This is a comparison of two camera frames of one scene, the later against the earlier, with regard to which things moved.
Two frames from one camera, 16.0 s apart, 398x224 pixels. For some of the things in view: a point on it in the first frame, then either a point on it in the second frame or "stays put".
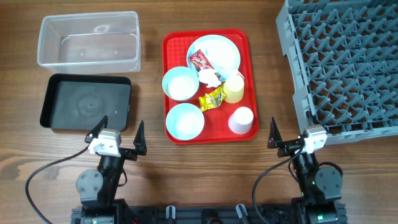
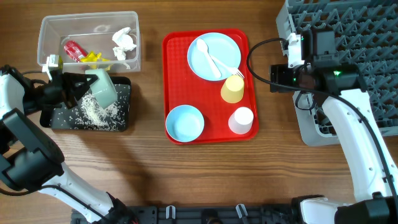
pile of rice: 181,88 to 102,118
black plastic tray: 79,102 stays put
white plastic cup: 240,121 stays put
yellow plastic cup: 233,88 stays put
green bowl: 180,83 to 103,88
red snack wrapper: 199,60 to 74,50
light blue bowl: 185,121 stays put
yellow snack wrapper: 212,99 to 93,58
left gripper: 137,150 to 68,79
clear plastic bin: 89,43 stays put
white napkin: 208,76 to 124,43
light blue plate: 221,53 stays put
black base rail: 237,215 stays put
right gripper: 275,141 to 278,74
